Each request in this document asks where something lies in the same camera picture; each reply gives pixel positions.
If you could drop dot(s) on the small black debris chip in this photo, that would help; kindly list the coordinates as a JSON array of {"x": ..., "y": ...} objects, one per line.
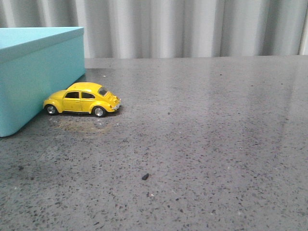
[{"x": 145, "y": 177}]

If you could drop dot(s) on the light blue storage box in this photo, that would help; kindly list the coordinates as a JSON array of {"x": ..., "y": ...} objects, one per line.
[{"x": 34, "y": 63}]

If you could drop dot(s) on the grey pleated curtain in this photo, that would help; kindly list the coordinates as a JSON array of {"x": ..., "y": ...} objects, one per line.
[{"x": 129, "y": 29}]

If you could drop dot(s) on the yellow toy beetle car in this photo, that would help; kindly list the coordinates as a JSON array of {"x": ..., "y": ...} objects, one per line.
[{"x": 83, "y": 97}]

